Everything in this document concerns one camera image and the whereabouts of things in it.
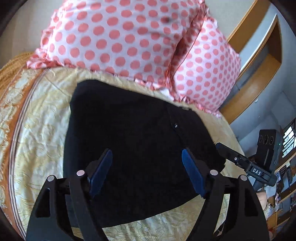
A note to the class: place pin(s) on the large pink polka-dot pillow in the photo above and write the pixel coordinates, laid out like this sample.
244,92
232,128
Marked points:
120,34

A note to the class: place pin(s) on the wooden shelf unit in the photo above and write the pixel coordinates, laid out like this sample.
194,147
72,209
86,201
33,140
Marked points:
285,180

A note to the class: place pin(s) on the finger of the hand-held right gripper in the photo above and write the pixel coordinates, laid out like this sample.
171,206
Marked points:
232,155

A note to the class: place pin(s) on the black pants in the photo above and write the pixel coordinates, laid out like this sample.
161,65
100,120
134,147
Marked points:
129,129

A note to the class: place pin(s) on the yellow orange patterned blanket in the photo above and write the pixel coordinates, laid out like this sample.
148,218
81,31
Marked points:
39,125

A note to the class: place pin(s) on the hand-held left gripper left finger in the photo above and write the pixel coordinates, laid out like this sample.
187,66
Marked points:
100,172

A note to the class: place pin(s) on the wooden headboard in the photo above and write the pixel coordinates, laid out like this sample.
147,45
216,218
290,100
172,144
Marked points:
261,69

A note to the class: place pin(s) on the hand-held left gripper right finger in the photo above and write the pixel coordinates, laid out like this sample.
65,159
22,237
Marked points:
193,173

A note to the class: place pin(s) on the small pink polka-dot pillow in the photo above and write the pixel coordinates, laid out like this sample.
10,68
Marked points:
208,69

